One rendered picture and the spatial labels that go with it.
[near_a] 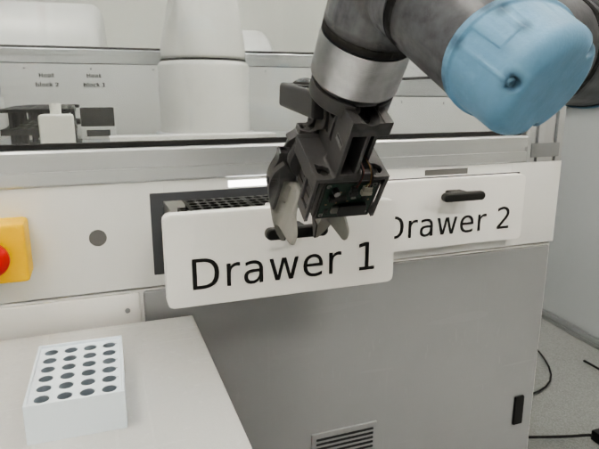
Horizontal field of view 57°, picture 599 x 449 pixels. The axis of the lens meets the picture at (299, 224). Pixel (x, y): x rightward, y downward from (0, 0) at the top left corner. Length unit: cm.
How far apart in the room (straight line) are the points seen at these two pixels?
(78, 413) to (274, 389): 41
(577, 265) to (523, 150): 177
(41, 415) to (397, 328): 58
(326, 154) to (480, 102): 19
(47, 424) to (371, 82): 40
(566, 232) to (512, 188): 180
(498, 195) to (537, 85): 64
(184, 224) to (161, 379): 17
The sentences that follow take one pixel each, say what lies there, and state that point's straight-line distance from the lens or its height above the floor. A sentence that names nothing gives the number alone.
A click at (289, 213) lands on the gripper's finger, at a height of 94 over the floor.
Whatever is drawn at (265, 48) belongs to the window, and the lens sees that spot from 80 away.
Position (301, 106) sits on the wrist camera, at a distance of 52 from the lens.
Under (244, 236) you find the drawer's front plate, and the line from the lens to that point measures 64.
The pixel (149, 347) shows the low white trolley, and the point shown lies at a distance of 70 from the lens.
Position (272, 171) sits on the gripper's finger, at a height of 98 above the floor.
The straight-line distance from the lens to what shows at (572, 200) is 273.
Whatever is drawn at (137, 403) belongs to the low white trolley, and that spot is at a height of 76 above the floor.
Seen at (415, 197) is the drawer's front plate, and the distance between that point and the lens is 87.
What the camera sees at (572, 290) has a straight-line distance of 278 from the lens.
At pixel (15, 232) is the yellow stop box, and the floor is 90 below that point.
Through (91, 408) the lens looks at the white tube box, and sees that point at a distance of 55.
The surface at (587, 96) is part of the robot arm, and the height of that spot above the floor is 106.
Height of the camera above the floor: 106
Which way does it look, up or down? 13 degrees down
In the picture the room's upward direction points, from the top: straight up
